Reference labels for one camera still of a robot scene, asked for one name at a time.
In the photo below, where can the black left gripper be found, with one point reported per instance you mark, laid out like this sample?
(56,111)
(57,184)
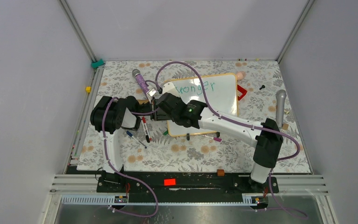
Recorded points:
(154,113)

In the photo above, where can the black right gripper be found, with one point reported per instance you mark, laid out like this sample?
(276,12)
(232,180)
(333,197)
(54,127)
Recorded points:
(179,98)

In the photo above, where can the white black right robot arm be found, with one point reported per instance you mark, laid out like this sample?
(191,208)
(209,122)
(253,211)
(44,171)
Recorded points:
(264,137)

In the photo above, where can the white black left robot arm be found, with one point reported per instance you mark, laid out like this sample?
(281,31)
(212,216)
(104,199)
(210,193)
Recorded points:
(111,117)

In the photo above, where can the yellow framed whiteboard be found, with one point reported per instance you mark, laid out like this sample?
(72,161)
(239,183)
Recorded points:
(221,91)

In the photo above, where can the pink capped whiteboard marker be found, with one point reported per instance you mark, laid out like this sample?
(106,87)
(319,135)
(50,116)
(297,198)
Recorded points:
(213,138)

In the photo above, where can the golden brown microphone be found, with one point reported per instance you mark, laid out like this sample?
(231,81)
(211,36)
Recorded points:
(143,101)

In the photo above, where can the red capped marker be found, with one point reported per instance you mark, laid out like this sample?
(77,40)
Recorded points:
(144,121)

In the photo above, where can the floral patterned table mat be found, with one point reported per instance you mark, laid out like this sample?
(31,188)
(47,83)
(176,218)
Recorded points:
(199,154)

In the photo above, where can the purple glitter microphone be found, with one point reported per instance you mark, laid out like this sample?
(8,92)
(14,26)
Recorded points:
(140,80)

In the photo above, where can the black capped marker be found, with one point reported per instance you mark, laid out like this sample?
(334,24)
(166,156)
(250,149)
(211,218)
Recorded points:
(148,139)

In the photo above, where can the blue capped marker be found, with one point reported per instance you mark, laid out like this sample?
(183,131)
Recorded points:
(137,140)

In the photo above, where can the teal corner clip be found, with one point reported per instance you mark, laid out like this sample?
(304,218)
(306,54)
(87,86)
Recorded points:
(97,64)

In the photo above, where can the red tape label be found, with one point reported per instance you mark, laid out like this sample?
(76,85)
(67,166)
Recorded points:
(169,182)

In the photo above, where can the pink peach cylinder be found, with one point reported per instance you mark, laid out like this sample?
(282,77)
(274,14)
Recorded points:
(240,75)

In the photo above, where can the small brown wooden block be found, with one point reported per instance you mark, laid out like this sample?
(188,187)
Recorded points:
(220,172)

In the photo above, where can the silver grey microphone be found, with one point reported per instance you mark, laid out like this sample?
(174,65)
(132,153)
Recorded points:
(280,101)

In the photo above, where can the small tan wooden cube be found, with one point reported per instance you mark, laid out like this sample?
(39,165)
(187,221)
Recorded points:
(285,126)

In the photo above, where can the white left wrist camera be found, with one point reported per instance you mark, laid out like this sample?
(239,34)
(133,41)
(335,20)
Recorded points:
(151,92)

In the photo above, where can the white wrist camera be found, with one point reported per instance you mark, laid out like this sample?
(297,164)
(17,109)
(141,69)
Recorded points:
(151,92)
(169,87)

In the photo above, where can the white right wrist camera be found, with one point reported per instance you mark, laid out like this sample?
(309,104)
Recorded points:
(169,87)

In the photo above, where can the red plastic frame box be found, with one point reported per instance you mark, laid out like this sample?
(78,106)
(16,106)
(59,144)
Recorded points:
(241,92)

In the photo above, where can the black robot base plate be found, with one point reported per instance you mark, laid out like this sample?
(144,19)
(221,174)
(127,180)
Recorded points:
(204,187)

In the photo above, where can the grey slotted cable duct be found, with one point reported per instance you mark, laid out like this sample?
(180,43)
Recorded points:
(239,200)

